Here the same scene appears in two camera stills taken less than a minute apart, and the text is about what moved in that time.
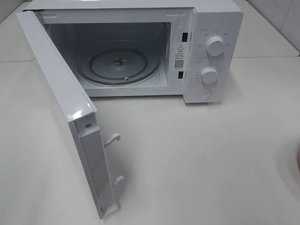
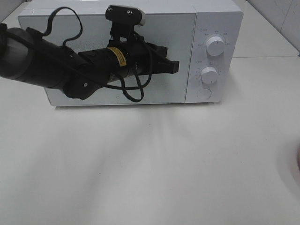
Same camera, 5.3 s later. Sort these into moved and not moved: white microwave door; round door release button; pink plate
Moved: white microwave door
Not moved: round door release button; pink plate
